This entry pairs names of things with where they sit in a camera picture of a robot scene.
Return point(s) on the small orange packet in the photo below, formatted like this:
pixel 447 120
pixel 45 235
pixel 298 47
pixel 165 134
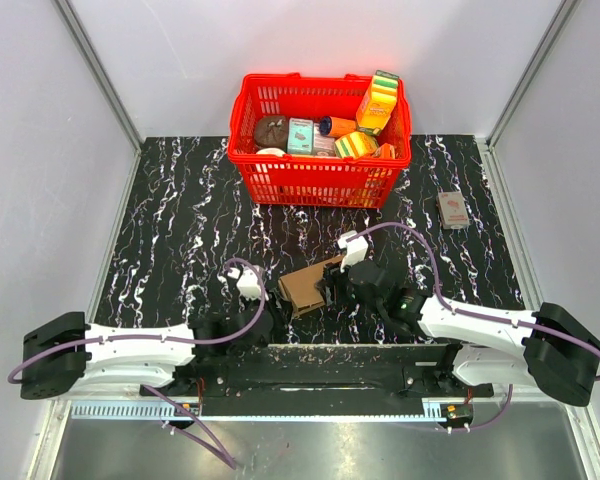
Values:
pixel 385 151

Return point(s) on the red plastic shopping basket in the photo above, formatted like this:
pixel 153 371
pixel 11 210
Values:
pixel 312 180

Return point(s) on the left aluminium frame post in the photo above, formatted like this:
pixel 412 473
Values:
pixel 87 50

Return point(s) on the orange cylindrical can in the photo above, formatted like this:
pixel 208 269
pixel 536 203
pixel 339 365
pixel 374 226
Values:
pixel 336 127

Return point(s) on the teal white small box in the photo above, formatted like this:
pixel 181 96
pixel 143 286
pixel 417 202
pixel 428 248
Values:
pixel 300 138

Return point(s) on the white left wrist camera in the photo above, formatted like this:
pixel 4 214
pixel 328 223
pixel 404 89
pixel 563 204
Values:
pixel 246 281

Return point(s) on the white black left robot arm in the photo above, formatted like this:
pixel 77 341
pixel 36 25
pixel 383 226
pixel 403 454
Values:
pixel 68 355

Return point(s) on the tall orange sponge pack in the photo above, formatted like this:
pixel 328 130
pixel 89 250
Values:
pixel 378 103

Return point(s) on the aluminium slotted rail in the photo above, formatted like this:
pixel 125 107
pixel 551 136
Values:
pixel 315 406

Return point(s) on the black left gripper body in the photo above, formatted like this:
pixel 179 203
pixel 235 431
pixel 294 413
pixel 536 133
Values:
pixel 240 351

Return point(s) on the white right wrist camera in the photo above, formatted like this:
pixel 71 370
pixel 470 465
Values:
pixel 355 248

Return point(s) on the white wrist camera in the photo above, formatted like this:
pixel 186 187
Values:
pixel 355 248
pixel 246 281

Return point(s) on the pink white small box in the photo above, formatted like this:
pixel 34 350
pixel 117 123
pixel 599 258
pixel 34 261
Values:
pixel 323 146

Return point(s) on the white Kamenoko sponge pack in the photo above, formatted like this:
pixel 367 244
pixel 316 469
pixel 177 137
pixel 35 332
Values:
pixel 452 210

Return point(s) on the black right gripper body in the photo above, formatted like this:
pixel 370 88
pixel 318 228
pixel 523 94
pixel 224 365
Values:
pixel 367 303

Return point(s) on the aluminium frame post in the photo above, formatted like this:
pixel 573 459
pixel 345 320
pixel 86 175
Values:
pixel 546 44
pixel 87 50

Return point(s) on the white round lid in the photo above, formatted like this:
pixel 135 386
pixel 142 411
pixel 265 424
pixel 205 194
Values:
pixel 271 151

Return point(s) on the yellow green sponge pack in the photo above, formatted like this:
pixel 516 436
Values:
pixel 355 145

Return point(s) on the right aluminium frame post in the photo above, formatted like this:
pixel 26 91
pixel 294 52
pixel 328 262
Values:
pixel 546 44

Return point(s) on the brown cardboard box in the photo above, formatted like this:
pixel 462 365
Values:
pixel 299 288

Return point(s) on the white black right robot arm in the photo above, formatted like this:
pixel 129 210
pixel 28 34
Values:
pixel 548 348

